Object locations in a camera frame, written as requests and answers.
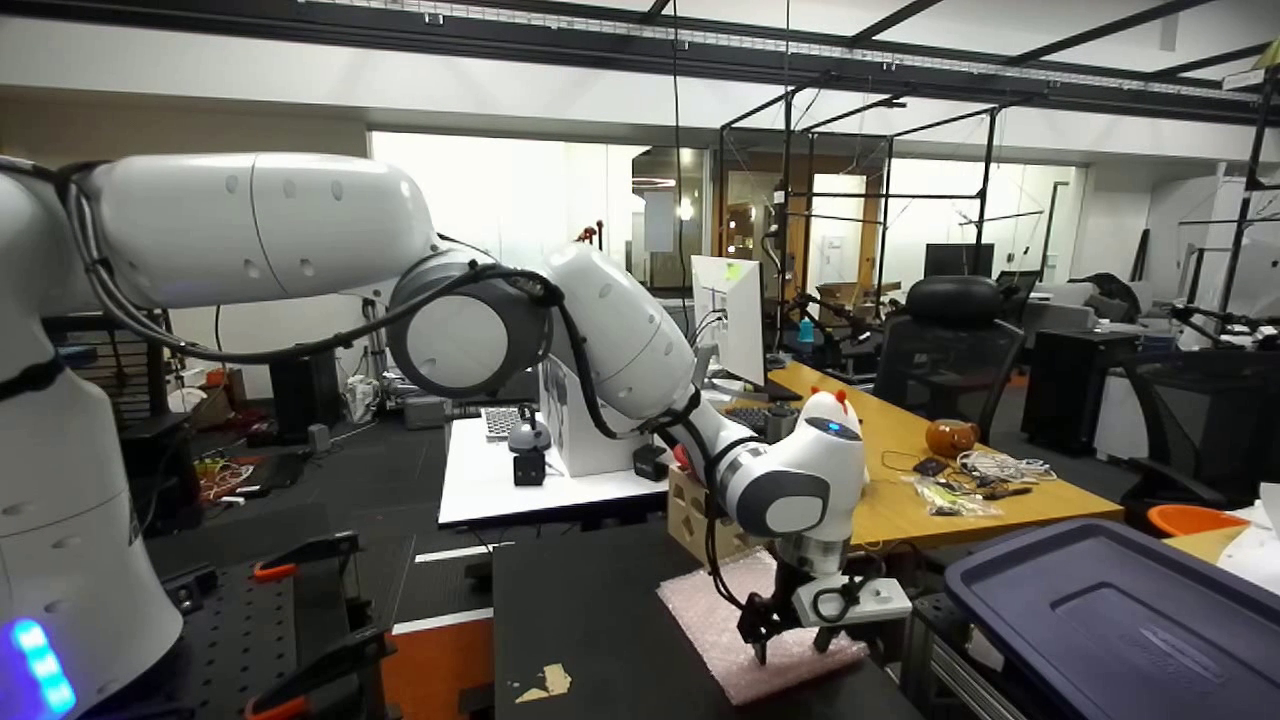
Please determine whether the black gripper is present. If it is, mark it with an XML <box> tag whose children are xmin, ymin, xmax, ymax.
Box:
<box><xmin>735</xmin><ymin>563</ymin><xmax>914</xmax><ymax>663</ymax></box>

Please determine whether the bubble wrap plastic sheet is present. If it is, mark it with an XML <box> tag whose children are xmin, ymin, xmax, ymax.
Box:
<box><xmin>657</xmin><ymin>570</ymin><xmax>867</xmax><ymax>703</ymax></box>

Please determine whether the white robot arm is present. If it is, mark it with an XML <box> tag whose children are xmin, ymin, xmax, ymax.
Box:
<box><xmin>0</xmin><ymin>153</ymin><xmax>908</xmax><ymax>720</ymax></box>

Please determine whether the wooden shape sorter box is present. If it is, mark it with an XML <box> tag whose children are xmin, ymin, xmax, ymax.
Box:
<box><xmin>668</xmin><ymin>452</ymin><xmax>707</xmax><ymax>563</ymax></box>

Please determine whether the wooden desk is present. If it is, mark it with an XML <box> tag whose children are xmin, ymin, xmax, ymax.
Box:
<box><xmin>767</xmin><ymin>364</ymin><xmax>1122</xmax><ymax>547</ymax></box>

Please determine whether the orange ball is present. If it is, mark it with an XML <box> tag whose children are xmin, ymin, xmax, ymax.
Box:
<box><xmin>924</xmin><ymin>419</ymin><xmax>982</xmax><ymax>455</ymax></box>

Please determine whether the torn tape scrap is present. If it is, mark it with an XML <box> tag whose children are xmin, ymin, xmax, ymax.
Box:
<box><xmin>520</xmin><ymin>663</ymin><xmax>572</xmax><ymax>703</ymax></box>

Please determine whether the white box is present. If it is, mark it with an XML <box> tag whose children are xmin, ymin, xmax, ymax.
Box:
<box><xmin>542</xmin><ymin>358</ymin><xmax>629</xmax><ymax>476</ymax></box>

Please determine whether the dark blue storage bin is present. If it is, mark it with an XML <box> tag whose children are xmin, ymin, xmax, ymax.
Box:
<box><xmin>943</xmin><ymin>522</ymin><xmax>1280</xmax><ymax>720</ymax></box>

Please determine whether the black office chair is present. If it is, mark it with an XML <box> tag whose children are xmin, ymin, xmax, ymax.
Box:
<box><xmin>874</xmin><ymin>278</ymin><xmax>1025</xmax><ymax>436</ymax></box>

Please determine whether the orange bowl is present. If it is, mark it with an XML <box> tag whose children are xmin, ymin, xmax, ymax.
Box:
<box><xmin>1150</xmin><ymin>503</ymin><xmax>1245</xmax><ymax>536</ymax></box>

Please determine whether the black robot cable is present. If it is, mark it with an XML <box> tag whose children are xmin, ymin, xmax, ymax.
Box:
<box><xmin>54</xmin><ymin>158</ymin><xmax>765</xmax><ymax>631</ymax></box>

